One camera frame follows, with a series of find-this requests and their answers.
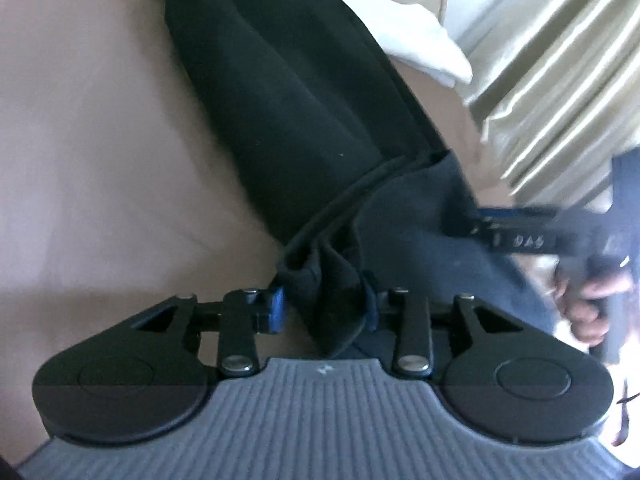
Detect small white cloth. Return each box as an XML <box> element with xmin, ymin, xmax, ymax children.
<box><xmin>307</xmin><ymin>0</ymin><xmax>474</xmax><ymax>89</ymax></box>

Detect black pants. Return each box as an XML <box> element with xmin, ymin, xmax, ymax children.
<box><xmin>147</xmin><ymin>0</ymin><xmax>451</xmax><ymax>257</ymax></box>

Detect gold satin curtain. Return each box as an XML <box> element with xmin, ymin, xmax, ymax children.
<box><xmin>447</xmin><ymin>0</ymin><xmax>640</xmax><ymax>212</ymax></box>

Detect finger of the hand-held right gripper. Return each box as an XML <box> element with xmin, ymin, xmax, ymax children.
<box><xmin>470</xmin><ymin>222</ymin><xmax>568</xmax><ymax>258</ymax></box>
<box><xmin>470</xmin><ymin>204</ymin><xmax>568</xmax><ymax>224</ymax></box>

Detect navy fleece garment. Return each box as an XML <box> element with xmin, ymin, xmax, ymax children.
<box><xmin>272</xmin><ymin>150</ymin><xmax>562</xmax><ymax>361</ymax></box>

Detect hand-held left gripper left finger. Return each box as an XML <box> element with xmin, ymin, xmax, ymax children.
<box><xmin>130</xmin><ymin>287</ymin><xmax>289</xmax><ymax>377</ymax></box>

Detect person's right hand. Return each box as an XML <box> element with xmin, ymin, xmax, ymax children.
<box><xmin>554</xmin><ymin>265</ymin><xmax>635</xmax><ymax>347</ymax></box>

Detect dark navy pants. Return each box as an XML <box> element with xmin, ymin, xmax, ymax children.
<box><xmin>0</xmin><ymin>0</ymin><xmax>501</xmax><ymax>363</ymax></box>

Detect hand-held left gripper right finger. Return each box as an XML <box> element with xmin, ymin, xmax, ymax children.
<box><xmin>362</xmin><ymin>287</ymin><xmax>517</xmax><ymax>379</ymax></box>

